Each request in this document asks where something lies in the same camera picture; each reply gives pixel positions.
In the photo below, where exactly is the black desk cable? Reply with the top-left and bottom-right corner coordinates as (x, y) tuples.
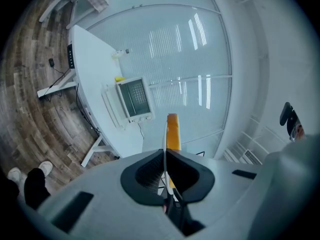
(75, 83), (102, 136)

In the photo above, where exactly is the person's black trouser leg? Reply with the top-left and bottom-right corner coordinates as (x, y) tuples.
(23, 167), (52, 211)

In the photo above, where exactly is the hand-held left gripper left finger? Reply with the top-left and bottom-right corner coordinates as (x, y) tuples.
(120, 148), (167, 207)

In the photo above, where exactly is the person's white shoe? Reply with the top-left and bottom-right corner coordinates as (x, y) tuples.
(7, 167), (22, 183)
(38, 160), (54, 178)

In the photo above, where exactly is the white ceiling air vent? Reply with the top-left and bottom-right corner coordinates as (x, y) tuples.
(243, 149), (263, 165)

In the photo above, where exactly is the white standing desk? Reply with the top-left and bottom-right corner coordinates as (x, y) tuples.
(36, 24), (146, 168)

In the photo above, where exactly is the black desk control panel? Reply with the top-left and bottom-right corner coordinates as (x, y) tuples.
(66, 44), (76, 69)

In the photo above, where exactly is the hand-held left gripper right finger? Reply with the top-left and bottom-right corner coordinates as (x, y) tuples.
(165, 148), (216, 204)

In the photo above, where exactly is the white microwave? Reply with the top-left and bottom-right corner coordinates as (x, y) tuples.
(100, 76), (156, 132)

